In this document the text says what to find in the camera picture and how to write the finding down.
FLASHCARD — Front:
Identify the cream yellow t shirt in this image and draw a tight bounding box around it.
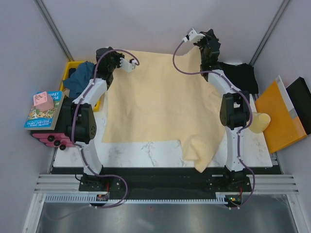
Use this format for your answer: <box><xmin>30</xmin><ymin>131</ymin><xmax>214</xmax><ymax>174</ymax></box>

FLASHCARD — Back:
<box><xmin>102</xmin><ymin>48</ymin><xmax>225</xmax><ymax>172</ymax></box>

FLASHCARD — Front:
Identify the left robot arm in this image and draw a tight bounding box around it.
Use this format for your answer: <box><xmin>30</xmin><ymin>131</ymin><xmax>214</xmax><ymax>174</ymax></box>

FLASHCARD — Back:
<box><xmin>59</xmin><ymin>47</ymin><xmax>127</xmax><ymax>191</ymax></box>

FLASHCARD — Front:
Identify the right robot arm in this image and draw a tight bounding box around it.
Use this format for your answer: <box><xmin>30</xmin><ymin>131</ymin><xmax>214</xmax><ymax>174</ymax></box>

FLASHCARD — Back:
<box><xmin>196</xmin><ymin>29</ymin><xmax>251</xmax><ymax>173</ymax></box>

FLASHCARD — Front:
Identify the blue t shirt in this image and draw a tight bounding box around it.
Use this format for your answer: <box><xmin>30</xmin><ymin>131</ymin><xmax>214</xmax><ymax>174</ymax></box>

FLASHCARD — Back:
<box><xmin>61</xmin><ymin>61</ymin><xmax>95</xmax><ymax>99</ymax></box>

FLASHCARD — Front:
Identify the yellow plastic bin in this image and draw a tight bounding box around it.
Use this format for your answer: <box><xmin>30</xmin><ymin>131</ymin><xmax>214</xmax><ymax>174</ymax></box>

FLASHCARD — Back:
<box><xmin>62</xmin><ymin>61</ymin><xmax>102</xmax><ymax>112</ymax></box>

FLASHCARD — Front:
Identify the folded black t shirt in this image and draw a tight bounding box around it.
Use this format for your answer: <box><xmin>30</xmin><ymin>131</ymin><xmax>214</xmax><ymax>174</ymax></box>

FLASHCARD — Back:
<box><xmin>219</xmin><ymin>62</ymin><xmax>259</xmax><ymax>94</ymax></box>

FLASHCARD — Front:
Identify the pink cube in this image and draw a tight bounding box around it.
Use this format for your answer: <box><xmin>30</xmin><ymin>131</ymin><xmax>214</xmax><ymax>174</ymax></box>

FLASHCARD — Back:
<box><xmin>33</xmin><ymin>91</ymin><xmax>54</xmax><ymax>112</ymax></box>

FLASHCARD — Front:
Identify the yellow plastic cup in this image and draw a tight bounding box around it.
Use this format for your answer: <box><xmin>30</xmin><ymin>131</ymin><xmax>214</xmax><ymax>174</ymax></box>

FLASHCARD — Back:
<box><xmin>249</xmin><ymin>112</ymin><xmax>271</xmax><ymax>133</ymax></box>

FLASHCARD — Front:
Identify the blue illustrated book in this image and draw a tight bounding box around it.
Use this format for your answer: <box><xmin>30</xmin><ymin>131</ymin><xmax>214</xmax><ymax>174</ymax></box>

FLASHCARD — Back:
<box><xmin>24</xmin><ymin>91</ymin><xmax>65</xmax><ymax>130</ymax></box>

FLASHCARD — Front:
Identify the pink black box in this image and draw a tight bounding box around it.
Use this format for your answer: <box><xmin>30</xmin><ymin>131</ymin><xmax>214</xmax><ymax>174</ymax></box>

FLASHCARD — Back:
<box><xmin>31</xmin><ymin>131</ymin><xmax>74</xmax><ymax>150</ymax></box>

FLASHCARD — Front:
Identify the white strip board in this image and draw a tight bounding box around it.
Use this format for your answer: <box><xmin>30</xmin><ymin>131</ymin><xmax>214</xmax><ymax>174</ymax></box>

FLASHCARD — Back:
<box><xmin>276</xmin><ymin>75</ymin><xmax>297</xmax><ymax>119</ymax></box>

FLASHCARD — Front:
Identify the orange board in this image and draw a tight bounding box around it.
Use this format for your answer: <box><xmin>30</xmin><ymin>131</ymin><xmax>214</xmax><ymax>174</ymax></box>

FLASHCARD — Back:
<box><xmin>255</xmin><ymin>80</ymin><xmax>307</xmax><ymax>153</ymax></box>

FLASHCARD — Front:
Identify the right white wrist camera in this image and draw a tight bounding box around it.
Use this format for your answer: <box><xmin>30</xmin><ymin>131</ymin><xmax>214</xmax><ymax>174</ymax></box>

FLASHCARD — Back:
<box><xmin>183</xmin><ymin>28</ymin><xmax>205</xmax><ymax>43</ymax></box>

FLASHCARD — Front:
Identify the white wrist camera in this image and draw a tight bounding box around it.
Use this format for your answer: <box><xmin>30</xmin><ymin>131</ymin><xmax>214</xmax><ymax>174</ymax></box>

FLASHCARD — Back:
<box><xmin>183</xmin><ymin>28</ymin><xmax>205</xmax><ymax>43</ymax></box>
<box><xmin>120</xmin><ymin>58</ymin><xmax>137</xmax><ymax>72</ymax></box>

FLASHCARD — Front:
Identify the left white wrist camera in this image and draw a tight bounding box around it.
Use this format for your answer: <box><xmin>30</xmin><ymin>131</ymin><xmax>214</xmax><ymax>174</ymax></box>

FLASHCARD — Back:
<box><xmin>120</xmin><ymin>58</ymin><xmax>137</xmax><ymax>72</ymax></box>

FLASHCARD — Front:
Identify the right corner aluminium post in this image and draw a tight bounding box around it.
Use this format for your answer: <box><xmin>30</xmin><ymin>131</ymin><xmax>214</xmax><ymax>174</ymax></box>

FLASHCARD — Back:
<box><xmin>249</xmin><ymin>0</ymin><xmax>292</xmax><ymax>66</ymax></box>

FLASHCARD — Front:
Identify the corner aluminium post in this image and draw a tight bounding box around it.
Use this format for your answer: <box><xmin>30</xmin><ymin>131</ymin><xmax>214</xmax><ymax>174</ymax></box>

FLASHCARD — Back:
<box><xmin>249</xmin><ymin>0</ymin><xmax>292</xmax><ymax>66</ymax></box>
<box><xmin>34</xmin><ymin>0</ymin><xmax>74</xmax><ymax>61</ymax></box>

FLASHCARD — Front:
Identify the left corner aluminium post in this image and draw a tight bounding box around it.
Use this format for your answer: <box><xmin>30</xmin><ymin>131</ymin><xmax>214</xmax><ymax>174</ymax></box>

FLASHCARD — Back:
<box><xmin>34</xmin><ymin>0</ymin><xmax>74</xmax><ymax>61</ymax></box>

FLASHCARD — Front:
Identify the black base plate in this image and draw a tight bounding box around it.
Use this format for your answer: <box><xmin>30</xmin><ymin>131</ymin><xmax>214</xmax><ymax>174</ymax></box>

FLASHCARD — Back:
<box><xmin>79</xmin><ymin>167</ymin><xmax>252</xmax><ymax>200</ymax></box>

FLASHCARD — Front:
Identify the aluminium frame rail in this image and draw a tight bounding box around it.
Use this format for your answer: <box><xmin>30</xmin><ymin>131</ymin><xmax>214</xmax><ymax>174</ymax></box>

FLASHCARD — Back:
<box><xmin>35</xmin><ymin>175</ymin><xmax>298</xmax><ymax>194</ymax></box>

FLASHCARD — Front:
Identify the white cable duct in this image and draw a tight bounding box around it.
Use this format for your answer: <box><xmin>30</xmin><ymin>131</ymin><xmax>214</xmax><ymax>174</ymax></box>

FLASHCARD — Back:
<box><xmin>44</xmin><ymin>193</ymin><xmax>237</xmax><ymax>204</ymax></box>

